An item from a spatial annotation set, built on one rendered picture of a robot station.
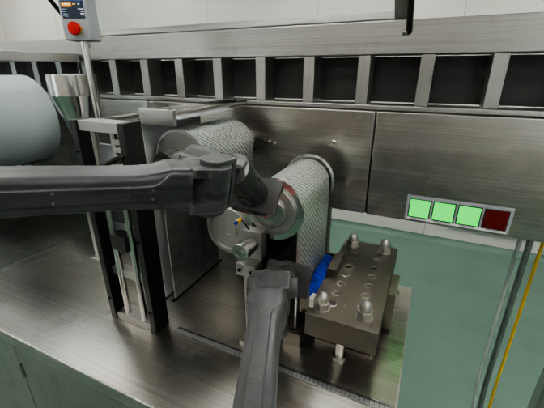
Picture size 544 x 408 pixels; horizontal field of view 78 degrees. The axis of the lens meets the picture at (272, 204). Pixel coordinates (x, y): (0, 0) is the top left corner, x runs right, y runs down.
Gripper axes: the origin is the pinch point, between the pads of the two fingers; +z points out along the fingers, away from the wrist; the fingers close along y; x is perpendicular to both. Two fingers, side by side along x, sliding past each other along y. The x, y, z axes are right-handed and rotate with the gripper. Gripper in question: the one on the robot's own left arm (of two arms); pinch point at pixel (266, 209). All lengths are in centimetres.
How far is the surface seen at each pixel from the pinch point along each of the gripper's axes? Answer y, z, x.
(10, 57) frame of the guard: -97, -6, 31
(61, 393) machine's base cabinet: -51, 23, -58
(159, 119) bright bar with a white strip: -28.0, -8.8, 13.3
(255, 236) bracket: -2.7, 5.2, -5.3
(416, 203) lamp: 30.2, 29.9, 18.5
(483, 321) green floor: 92, 199, 9
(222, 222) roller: -13.7, 8.8, -3.1
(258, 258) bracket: -1.7, 8.7, -9.4
